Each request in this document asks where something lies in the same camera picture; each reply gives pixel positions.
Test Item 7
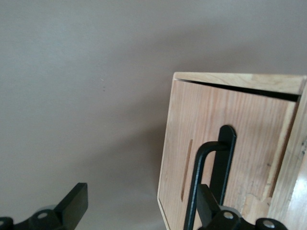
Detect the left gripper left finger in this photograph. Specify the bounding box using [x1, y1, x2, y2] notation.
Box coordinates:
[0, 183, 89, 230]

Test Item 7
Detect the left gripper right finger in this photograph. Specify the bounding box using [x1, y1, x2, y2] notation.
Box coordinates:
[195, 184, 288, 230]

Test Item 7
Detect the wooden drawer cabinet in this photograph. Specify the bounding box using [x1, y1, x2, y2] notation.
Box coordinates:
[172, 71, 307, 230]

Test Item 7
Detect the black metal drawer handle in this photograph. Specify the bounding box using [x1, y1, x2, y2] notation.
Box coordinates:
[183, 124, 237, 230]

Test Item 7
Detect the wooden drawer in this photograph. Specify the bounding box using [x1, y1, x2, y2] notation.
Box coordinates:
[157, 79, 299, 230]

